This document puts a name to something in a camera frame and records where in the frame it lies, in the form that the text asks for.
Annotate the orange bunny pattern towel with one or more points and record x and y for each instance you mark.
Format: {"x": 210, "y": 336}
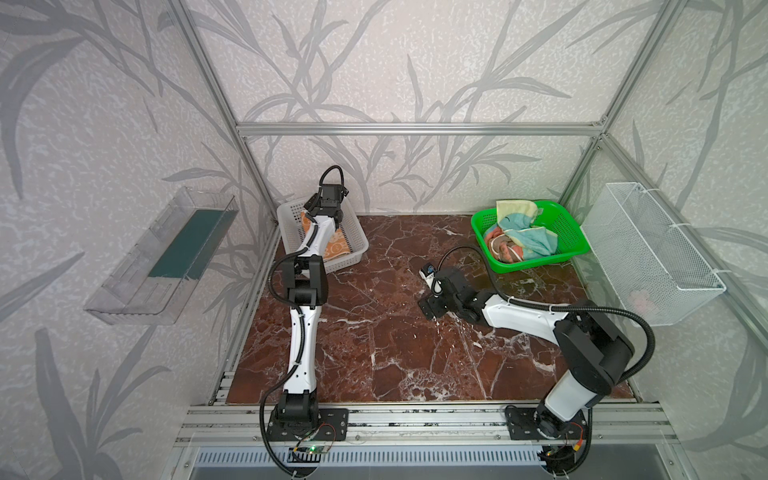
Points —
{"x": 337, "y": 246}

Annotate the brown pink striped towel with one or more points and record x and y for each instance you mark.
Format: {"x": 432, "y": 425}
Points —
{"x": 501, "y": 247}

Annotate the green plastic basket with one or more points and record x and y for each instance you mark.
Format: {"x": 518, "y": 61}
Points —
{"x": 555, "y": 218}

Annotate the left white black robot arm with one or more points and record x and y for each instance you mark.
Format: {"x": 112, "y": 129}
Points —
{"x": 305, "y": 284}

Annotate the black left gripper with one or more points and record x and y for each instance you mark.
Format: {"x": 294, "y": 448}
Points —
{"x": 327, "y": 204}

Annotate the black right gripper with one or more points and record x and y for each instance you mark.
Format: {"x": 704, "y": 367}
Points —
{"x": 432, "y": 303}

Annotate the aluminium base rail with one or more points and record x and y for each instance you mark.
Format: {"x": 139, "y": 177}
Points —
{"x": 417, "y": 434}

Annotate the clear acrylic wall shelf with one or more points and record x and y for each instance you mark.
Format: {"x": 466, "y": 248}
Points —
{"x": 155, "y": 280}

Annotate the pink object in wire basket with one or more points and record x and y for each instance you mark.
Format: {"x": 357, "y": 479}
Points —
{"x": 641, "y": 303}

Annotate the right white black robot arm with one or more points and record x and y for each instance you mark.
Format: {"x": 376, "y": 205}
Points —
{"x": 595, "y": 351}

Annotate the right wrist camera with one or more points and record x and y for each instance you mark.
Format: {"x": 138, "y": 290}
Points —
{"x": 427, "y": 273}

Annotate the white plastic basket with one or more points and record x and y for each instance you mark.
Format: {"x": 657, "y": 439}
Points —
{"x": 289, "y": 219}

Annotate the white wire mesh basket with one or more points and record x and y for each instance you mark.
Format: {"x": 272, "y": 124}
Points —
{"x": 639, "y": 246}

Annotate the blue yellow towel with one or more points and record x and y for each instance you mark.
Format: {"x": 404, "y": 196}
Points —
{"x": 516, "y": 220}

